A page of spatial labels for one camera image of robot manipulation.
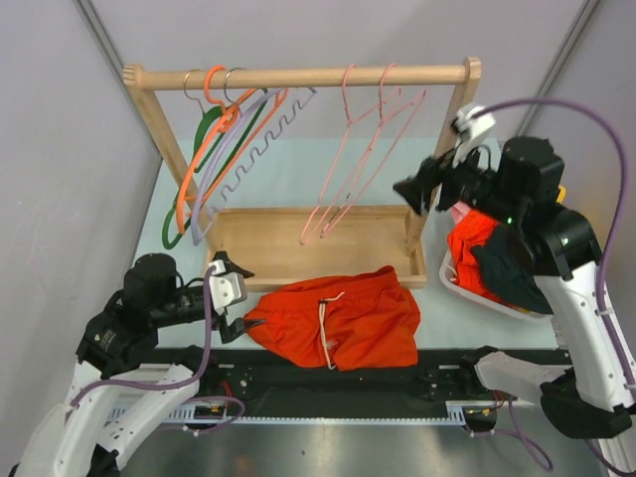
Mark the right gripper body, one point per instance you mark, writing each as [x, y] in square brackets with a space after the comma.
[468, 183]

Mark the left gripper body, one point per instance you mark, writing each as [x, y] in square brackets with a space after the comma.
[220, 319]

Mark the orange shorts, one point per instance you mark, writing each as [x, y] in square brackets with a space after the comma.
[344, 322]

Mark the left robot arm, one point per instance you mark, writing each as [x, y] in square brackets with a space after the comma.
[108, 412]

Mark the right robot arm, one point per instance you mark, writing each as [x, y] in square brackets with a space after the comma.
[557, 247]

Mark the green hanger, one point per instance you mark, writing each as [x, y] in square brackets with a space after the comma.
[207, 123]

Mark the purple hanger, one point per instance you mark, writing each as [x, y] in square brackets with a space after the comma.
[247, 154]

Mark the orange hanger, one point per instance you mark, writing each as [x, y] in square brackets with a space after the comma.
[191, 185]

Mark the pink garment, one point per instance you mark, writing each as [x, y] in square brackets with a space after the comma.
[459, 211]

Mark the orange garment in basket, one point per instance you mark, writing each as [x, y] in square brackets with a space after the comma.
[474, 230]

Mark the white laundry basket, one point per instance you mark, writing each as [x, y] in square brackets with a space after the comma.
[447, 277]

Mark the yellow garment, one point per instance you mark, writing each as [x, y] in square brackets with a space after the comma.
[561, 194]

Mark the dark green garment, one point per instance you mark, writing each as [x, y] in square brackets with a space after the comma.
[504, 276]

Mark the wooden clothes rack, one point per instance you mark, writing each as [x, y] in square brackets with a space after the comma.
[311, 205]

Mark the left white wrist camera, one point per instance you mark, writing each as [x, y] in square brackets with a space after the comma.
[226, 285]

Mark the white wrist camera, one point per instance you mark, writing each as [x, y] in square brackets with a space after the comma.
[226, 285]
[471, 125]

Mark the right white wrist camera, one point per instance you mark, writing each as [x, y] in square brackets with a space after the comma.
[471, 125]

